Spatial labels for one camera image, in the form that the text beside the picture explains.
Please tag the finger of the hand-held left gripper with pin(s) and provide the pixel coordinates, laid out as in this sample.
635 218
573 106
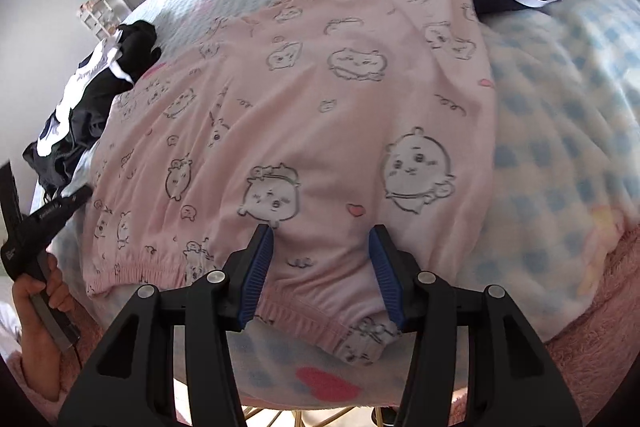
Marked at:
70 203

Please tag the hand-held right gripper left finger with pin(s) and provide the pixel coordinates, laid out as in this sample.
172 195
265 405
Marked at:
257 277

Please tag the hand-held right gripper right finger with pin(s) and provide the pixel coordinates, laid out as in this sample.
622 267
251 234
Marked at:
386 277

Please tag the pink printed pajama pants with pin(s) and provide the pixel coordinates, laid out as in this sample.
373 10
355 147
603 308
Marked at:
310 132

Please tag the person's left forearm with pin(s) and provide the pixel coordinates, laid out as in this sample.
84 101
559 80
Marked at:
30 389

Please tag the black and white clothes pile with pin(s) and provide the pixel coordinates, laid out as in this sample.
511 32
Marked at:
85 117

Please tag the person's left hand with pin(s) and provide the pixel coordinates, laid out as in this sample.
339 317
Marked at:
35 327

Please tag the small white shelf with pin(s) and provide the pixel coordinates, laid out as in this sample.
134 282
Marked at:
97 14

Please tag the blue checked printed blanket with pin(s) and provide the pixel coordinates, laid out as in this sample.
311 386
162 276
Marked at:
550 132

